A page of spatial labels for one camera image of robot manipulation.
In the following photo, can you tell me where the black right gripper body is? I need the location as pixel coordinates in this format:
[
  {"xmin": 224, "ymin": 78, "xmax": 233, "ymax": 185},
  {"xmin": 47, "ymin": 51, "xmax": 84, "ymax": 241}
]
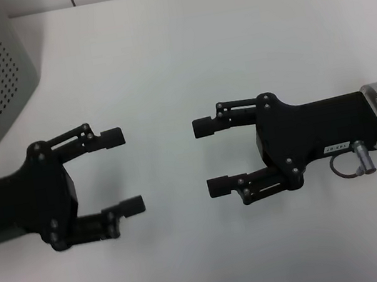
[{"xmin": 248, "ymin": 73, "xmax": 377, "ymax": 196}]

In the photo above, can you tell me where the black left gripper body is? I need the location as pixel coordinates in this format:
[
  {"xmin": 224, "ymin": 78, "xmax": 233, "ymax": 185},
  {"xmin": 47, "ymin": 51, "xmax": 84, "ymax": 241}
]
[{"xmin": 0, "ymin": 135, "xmax": 88, "ymax": 262}]

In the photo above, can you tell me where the gray cable with metal plug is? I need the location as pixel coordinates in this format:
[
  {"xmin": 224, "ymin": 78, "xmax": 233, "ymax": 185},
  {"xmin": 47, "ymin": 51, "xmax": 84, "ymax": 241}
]
[{"xmin": 326, "ymin": 138, "xmax": 377, "ymax": 182}]

